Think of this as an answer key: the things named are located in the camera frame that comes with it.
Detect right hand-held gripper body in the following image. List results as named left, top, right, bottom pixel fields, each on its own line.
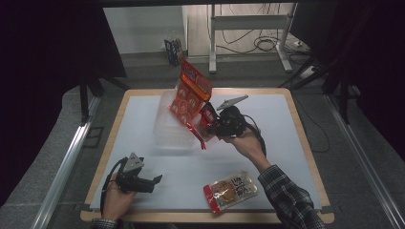
left=216, top=94, right=249, bottom=138

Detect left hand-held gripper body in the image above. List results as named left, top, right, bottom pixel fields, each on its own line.
left=116, top=152, right=155, bottom=194

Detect large red snack packet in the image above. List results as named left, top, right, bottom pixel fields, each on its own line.
left=169, top=59, right=214, bottom=151

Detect clear plastic container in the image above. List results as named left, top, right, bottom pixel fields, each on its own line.
left=152, top=90, right=204, bottom=151

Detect person's right hand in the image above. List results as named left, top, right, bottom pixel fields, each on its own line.
left=221, top=126, right=271, bottom=175

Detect person's left hand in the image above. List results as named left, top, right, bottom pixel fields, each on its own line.
left=101, top=173, right=138, bottom=221

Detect person's left plaid sleeve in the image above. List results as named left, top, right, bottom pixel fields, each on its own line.
left=90, top=218, right=119, bottom=229

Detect person's plaid sleeve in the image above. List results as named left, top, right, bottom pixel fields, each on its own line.
left=90, top=218, right=119, bottom=229
left=257, top=164, right=327, bottom=229

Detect black floor plate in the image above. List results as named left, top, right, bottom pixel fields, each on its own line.
left=83, top=126, right=105, bottom=149

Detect white and red snack packet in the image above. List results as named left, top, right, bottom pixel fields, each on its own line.
left=202, top=170, right=259, bottom=215

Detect blue carton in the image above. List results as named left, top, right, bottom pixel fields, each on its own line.
left=163, top=31, right=188, bottom=67

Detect white power strip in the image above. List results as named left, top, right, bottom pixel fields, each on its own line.
left=298, top=65, right=320, bottom=80

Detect black metal stand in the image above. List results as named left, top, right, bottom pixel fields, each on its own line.
left=77, top=72, right=132, bottom=126
left=278, top=53, right=352, bottom=126

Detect person's right plaid sleeve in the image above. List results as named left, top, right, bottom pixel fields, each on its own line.
left=257, top=164, right=327, bottom=229

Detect black curtain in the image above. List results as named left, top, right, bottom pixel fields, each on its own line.
left=289, top=0, right=405, bottom=164
left=0, top=0, right=128, bottom=206

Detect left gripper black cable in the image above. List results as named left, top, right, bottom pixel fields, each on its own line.
left=99, top=157, right=127, bottom=216

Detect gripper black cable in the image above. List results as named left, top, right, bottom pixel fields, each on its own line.
left=243, top=114, right=267, bottom=157
left=99, top=157, right=127, bottom=216

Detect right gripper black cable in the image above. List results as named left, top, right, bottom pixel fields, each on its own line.
left=243, top=114, right=267, bottom=157

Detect aluminium rail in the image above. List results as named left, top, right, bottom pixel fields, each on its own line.
left=32, top=96, right=101, bottom=229
left=324, top=94, right=405, bottom=229

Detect black floor cables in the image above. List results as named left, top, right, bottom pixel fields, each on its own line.
left=219, top=3, right=289, bottom=55

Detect thin black floor cable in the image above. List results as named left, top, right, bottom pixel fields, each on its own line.
left=294, top=94, right=331, bottom=154

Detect white desk frame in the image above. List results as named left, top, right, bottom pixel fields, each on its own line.
left=208, top=3, right=299, bottom=74

